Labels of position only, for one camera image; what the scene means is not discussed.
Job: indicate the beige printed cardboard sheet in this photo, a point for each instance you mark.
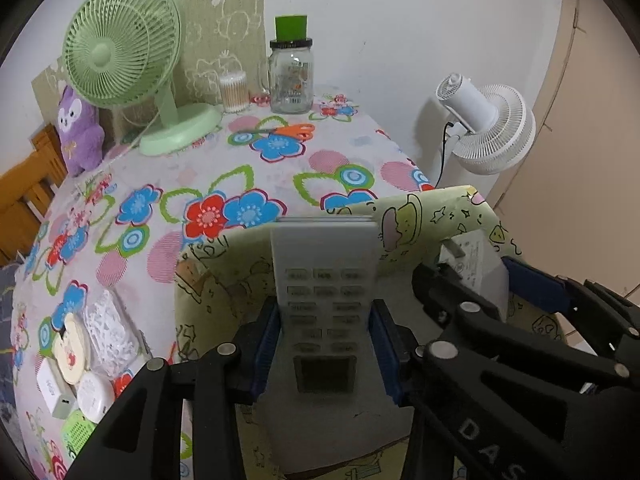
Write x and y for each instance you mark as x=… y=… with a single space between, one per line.
x=225 y=25

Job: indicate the glass jar with black lid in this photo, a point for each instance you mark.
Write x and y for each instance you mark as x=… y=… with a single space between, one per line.
x=291 y=85

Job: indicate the green plastic cup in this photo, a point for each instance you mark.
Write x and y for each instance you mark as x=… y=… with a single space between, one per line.
x=291 y=27

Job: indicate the white charger plug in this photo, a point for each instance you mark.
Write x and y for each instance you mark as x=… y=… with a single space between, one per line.
x=475 y=265
x=50 y=385

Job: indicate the blue-grey bedding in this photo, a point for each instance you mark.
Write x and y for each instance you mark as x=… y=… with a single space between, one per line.
x=6 y=310

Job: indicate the purple plush toy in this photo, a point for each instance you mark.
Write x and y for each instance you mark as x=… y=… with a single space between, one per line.
x=80 y=135

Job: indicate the green perforated case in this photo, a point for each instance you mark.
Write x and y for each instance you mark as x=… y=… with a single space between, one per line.
x=77 y=430

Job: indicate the orange scissors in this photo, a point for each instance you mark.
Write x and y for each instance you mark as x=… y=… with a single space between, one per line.
x=295 y=131

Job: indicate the cotton swab container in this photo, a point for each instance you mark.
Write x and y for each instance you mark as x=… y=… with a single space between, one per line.
x=233 y=92

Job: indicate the yellow-green printed fabric box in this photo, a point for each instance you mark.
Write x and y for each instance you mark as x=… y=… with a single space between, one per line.
x=225 y=280

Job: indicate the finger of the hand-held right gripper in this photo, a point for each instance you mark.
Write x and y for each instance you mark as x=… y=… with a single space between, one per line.
x=470 y=310
x=535 y=280

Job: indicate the round cream cartoon compact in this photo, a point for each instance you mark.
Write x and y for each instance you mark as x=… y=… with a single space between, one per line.
x=72 y=352

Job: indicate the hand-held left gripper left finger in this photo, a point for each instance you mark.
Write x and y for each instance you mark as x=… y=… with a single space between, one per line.
x=265 y=352

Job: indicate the wooden chair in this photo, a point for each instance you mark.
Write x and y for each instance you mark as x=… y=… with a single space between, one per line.
x=25 y=195

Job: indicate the white oval case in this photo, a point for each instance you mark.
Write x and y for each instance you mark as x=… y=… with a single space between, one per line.
x=95 y=395

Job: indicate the green desk fan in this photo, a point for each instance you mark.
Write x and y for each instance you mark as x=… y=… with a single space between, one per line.
x=110 y=50

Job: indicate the white remote control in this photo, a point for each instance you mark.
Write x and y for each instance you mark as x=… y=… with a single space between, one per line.
x=320 y=260

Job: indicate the beige door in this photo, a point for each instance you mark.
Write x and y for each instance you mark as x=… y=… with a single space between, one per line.
x=590 y=160

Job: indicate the white standing fan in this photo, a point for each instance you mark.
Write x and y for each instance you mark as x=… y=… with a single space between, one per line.
x=500 y=130

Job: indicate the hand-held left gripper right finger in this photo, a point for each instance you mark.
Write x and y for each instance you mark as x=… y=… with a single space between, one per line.
x=387 y=357

